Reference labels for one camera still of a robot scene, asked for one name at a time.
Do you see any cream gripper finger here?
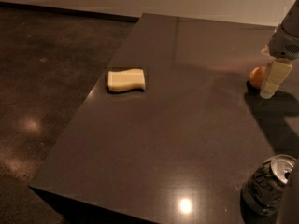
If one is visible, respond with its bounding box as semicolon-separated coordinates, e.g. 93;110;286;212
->
261;45;276;59
260;58;292;99

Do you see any orange fruit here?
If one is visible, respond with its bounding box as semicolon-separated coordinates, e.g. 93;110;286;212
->
249;66;265;90

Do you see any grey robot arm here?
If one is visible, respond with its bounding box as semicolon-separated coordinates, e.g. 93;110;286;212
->
260;0;299;99

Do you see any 7up soda can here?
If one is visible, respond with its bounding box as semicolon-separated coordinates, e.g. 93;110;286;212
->
241;154;296;217

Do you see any yellow sponge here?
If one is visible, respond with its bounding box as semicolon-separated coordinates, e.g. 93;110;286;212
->
107;69;146;92

